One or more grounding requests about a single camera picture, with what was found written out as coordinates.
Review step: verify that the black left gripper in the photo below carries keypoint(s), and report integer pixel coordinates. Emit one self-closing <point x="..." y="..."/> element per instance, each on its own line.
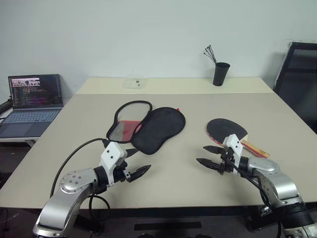
<point x="121" y="172"/>

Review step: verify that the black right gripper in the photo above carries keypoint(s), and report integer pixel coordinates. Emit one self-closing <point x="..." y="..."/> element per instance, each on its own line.
<point x="226" y="164"/>

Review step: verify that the black table tennis paddle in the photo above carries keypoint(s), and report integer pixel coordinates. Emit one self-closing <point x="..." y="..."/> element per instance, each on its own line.
<point x="223" y="127"/>

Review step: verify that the black red paddle case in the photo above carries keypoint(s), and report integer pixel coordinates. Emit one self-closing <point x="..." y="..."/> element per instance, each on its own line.
<point x="161" y="126"/>

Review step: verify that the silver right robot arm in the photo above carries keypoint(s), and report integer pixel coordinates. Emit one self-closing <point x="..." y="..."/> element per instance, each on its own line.
<point x="262" y="166"/>

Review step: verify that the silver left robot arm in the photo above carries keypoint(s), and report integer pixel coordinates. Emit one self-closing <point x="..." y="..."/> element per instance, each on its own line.
<point x="69" y="183"/>

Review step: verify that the black table crossbar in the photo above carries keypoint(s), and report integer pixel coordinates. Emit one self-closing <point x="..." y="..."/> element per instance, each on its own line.
<point x="168" y="226"/>

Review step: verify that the clear plastic box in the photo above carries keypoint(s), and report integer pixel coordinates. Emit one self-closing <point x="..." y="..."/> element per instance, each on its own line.
<point x="135" y="83"/>

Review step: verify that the black plastic cup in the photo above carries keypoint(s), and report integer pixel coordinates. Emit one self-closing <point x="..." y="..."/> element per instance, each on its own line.
<point x="221" y="74"/>

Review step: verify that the black mesh office chair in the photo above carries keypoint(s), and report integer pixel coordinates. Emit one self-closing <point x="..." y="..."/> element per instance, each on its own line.
<point x="299" y="81"/>

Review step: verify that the white side table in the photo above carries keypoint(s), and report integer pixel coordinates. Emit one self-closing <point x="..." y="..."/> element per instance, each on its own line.
<point x="19" y="140"/>

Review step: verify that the grey open laptop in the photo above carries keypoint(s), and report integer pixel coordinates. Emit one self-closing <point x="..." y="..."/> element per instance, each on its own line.
<point x="34" y="94"/>

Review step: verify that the black cylindrical object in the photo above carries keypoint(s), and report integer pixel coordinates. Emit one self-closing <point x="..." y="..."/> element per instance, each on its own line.
<point x="5" y="105"/>

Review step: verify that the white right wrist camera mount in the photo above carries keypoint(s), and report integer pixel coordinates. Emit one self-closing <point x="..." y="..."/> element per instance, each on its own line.
<point x="234" y="143"/>

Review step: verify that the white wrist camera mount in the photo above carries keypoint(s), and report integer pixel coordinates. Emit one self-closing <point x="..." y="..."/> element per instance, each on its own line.
<point x="111" y="153"/>
<point x="234" y="143"/>

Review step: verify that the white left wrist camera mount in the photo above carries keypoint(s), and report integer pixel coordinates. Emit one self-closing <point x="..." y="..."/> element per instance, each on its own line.
<point x="111" y="153"/>

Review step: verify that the black table frame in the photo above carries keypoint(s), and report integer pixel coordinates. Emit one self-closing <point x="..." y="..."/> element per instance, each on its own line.
<point x="173" y="212"/>

